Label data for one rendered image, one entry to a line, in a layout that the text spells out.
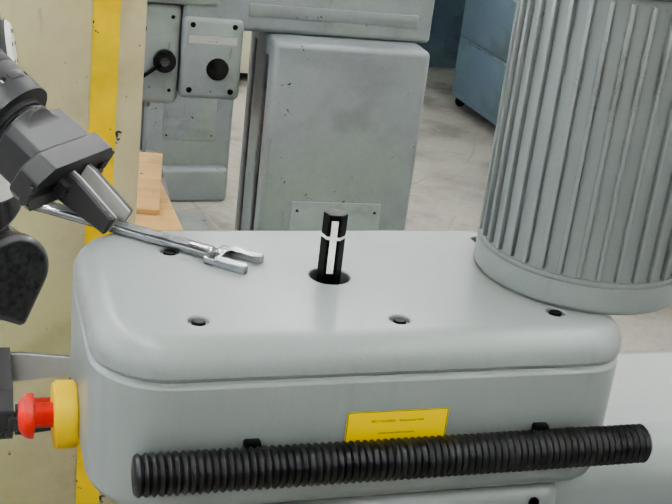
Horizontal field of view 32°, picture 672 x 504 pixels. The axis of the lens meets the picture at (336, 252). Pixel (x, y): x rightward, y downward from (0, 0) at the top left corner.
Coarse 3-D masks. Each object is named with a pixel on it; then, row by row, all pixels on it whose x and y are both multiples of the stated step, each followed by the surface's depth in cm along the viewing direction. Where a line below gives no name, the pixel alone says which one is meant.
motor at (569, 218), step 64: (576, 0) 96; (640, 0) 94; (512, 64) 104; (576, 64) 98; (640, 64) 96; (512, 128) 105; (576, 128) 99; (640, 128) 98; (512, 192) 105; (576, 192) 100; (640, 192) 100; (512, 256) 106; (576, 256) 103; (640, 256) 102
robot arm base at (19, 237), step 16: (0, 240) 146; (16, 240) 146; (32, 240) 148; (0, 256) 146; (16, 256) 147; (32, 256) 149; (0, 272) 146; (16, 272) 148; (32, 272) 149; (0, 288) 147; (16, 288) 149; (32, 288) 150; (0, 304) 148; (16, 304) 149; (32, 304) 151; (16, 320) 150
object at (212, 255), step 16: (48, 208) 111; (64, 208) 111; (128, 224) 109; (144, 240) 108; (160, 240) 107; (176, 240) 107; (192, 240) 108; (208, 256) 104; (224, 256) 106; (240, 256) 106; (256, 256) 106; (240, 272) 103
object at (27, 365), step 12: (12, 360) 121; (24, 360) 122; (36, 360) 122; (48, 360) 123; (60, 360) 123; (12, 372) 122; (24, 372) 122; (36, 372) 123; (48, 372) 123; (60, 372) 124
